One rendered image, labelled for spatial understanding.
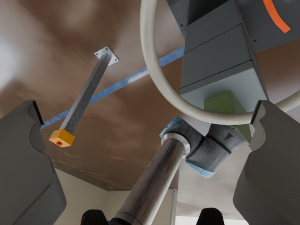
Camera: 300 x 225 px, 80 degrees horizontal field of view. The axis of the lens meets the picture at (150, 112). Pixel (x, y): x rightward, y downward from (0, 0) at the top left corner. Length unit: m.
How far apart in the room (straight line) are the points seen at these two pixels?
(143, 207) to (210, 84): 0.68
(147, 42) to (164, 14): 1.36
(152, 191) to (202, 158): 0.37
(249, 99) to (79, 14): 1.61
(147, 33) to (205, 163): 0.71
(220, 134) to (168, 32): 1.15
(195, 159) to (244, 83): 0.46
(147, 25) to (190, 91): 0.71
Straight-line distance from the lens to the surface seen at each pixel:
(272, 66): 2.13
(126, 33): 1.90
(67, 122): 1.51
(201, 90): 1.04
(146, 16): 0.39
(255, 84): 1.05
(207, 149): 0.94
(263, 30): 1.87
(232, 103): 0.98
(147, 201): 0.63
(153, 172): 0.70
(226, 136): 0.95
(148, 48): 0.40
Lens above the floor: 1.59
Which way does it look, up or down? 37 degrees down
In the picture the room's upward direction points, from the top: 167 degrees counter-clockwise
